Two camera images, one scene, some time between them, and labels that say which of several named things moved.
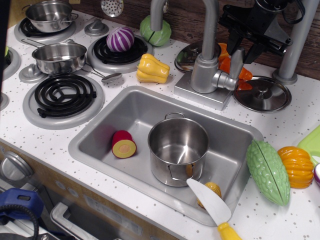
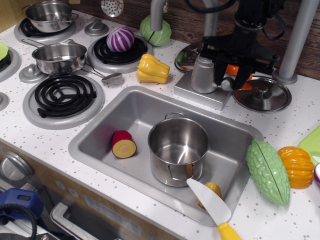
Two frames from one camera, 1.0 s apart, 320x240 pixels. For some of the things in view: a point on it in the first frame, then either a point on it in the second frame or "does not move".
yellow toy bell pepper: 150,70 does not move
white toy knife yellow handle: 219,214 does not move
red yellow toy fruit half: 123,146 does not move
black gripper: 259,27 -> 240,45
